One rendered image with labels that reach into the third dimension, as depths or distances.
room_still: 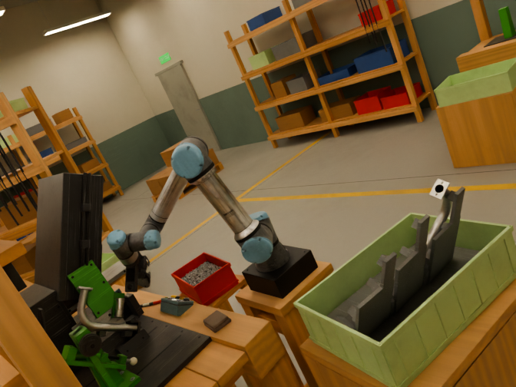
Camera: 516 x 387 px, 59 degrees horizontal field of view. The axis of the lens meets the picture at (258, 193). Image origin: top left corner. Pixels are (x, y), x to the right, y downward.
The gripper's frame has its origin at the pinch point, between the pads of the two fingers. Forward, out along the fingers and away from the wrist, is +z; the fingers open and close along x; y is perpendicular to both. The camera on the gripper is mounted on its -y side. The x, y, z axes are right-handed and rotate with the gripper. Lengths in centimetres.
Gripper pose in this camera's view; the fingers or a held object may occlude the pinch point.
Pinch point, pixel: (146, 286)
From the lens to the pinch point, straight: 210.4
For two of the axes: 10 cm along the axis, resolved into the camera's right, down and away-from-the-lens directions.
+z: 1.8, 6.5, 7.4
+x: -9.8, 0.9, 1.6
